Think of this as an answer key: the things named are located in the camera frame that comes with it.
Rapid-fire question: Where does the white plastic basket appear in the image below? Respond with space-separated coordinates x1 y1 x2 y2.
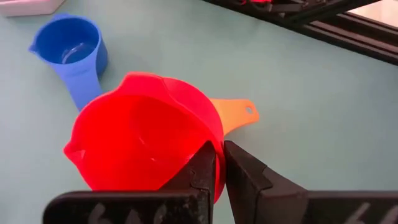
0 0 66 17

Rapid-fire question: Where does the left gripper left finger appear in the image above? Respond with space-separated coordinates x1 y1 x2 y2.
42 140 217 224

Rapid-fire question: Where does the red measuring cup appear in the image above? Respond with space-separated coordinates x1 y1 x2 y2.
63 71 226 205

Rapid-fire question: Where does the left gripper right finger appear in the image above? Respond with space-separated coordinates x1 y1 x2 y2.
223 139 398 224

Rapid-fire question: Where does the blue measuring cup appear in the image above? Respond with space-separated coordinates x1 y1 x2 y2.
28 12 109 112

